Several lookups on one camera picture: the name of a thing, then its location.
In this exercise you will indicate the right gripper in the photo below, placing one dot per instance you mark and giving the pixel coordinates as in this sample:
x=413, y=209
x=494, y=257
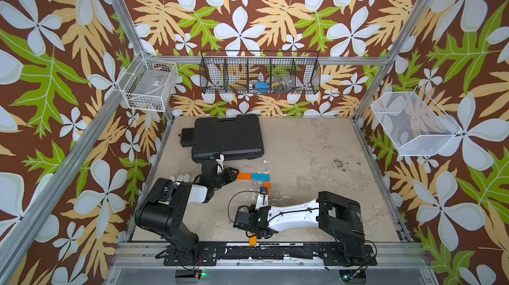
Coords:
x=250, y=209

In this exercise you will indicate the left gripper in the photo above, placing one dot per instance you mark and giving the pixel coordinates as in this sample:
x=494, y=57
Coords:
x=228, y=172

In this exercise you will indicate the orange block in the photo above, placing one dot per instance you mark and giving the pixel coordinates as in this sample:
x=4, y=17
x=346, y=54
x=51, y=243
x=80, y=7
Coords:
x=253, y=241
x=244, y=176
x=267, y=186

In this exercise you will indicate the teal block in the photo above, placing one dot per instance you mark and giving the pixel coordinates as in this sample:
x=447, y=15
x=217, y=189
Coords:
x=260, y=177

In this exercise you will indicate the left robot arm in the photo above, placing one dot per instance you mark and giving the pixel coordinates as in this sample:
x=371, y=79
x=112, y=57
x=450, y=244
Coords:
x=162, y=211

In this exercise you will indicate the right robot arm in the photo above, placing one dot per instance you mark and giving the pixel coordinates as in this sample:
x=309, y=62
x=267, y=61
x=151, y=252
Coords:
x=335, y=215

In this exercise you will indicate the black plastic tool case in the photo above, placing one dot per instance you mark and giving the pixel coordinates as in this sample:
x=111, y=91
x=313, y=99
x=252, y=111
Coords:
x=236, y=138

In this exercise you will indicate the white work glove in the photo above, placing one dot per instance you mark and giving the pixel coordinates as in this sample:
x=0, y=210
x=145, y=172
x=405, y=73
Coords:
x=181, y=178

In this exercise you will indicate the blue object in basket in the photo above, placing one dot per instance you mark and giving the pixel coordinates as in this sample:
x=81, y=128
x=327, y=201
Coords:
x=262, y=88

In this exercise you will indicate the white mesh basket right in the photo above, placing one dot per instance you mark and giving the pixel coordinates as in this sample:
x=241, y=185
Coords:
x=414, y=122

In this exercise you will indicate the black wire basket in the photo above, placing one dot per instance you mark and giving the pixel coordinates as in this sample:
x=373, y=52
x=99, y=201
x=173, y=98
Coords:
x=239, y=71

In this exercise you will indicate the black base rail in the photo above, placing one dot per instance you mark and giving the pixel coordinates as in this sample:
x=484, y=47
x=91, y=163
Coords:
x=210, y=253

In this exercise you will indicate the white wire basket left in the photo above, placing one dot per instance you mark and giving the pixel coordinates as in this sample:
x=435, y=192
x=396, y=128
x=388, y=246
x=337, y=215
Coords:
x=148, y=83

